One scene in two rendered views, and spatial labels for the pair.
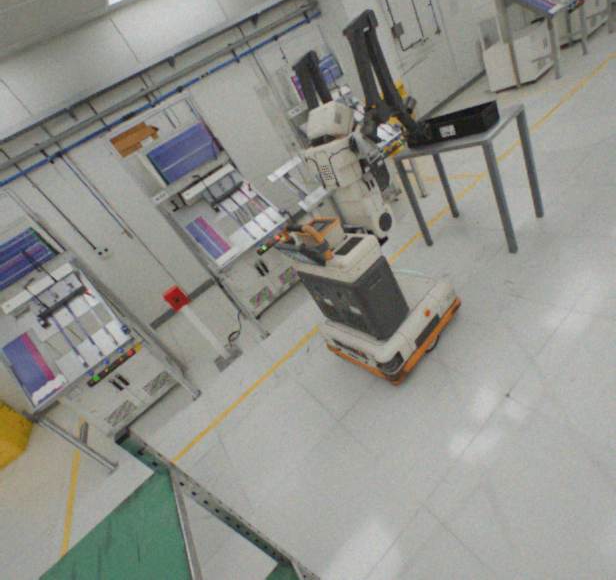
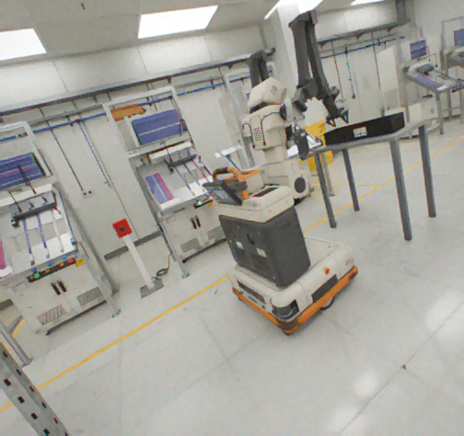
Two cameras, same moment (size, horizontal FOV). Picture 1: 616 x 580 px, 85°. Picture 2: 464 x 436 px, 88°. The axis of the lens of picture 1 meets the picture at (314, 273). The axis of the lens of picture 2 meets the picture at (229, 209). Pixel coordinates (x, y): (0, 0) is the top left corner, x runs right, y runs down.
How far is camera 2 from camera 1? 44 cm
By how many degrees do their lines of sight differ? 12
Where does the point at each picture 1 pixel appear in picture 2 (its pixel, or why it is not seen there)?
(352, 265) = (264, 205)
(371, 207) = (290, 168)
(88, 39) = (120, 56)
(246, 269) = (183, 220)
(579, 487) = not seen: outside the picture
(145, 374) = (81, 286)
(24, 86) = (69, 75)
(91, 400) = (31, 297)
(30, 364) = not seen: outside the picture
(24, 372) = not seen: outside the picture
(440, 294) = (341, 258)
